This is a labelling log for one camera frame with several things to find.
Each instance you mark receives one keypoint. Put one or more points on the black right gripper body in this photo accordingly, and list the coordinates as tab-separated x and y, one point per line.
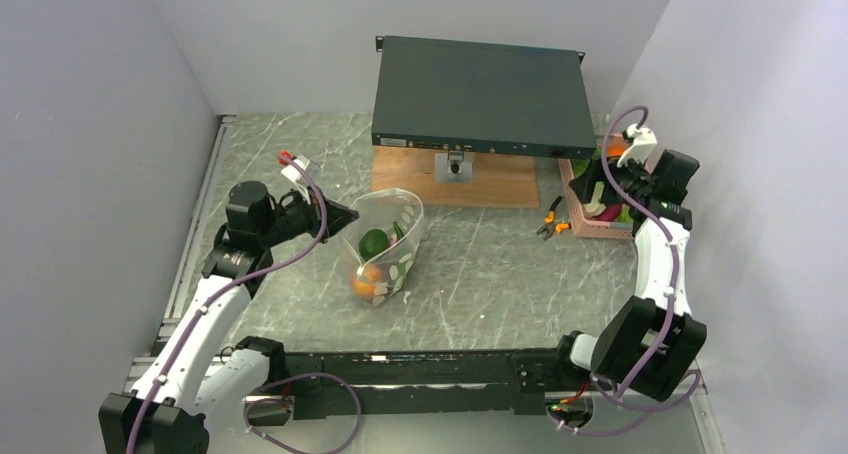
629	180

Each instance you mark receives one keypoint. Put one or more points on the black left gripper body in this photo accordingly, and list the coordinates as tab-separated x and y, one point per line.
295	219

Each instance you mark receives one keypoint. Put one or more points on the green fake leafy vegetable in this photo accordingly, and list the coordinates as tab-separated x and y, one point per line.
588	210

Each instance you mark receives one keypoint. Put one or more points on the purple fake sweet potato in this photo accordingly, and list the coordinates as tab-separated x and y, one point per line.
610	213

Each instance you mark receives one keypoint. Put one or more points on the polka dot zip top bag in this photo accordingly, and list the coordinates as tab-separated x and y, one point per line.
400	214

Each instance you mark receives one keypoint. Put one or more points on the orange fake peach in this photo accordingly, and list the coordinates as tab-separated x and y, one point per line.
368	282

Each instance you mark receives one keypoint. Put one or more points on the green fake lime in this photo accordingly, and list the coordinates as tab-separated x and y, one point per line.
625	217

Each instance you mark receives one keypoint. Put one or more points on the orange fake fruit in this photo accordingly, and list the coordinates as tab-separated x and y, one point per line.
616	147

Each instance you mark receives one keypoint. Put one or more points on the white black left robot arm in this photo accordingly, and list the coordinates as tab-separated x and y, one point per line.
174	406

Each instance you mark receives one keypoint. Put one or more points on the dark green fake avocado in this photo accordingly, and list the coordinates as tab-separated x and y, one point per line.
373	243

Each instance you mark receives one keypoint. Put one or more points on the pink plastic basket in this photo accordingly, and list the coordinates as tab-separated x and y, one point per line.
585	227

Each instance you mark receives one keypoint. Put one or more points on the wooden board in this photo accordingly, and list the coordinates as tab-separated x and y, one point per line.
499	181

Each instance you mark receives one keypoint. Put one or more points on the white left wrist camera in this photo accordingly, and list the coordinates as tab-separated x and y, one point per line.
293	168

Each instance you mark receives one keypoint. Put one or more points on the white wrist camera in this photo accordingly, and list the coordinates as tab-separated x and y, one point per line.
641	142
293	168

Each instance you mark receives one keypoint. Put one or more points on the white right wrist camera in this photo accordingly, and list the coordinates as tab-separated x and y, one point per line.
641	142

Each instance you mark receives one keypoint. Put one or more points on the orange handled pliers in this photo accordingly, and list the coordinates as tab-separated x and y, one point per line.
552	224

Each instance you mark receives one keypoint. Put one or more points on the grey metal bracket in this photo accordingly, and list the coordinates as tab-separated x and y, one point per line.
454	167

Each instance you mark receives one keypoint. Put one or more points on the dark network switch box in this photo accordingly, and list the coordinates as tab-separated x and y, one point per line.
477	97

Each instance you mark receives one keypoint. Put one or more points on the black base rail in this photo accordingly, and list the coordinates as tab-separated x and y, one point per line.
518	381

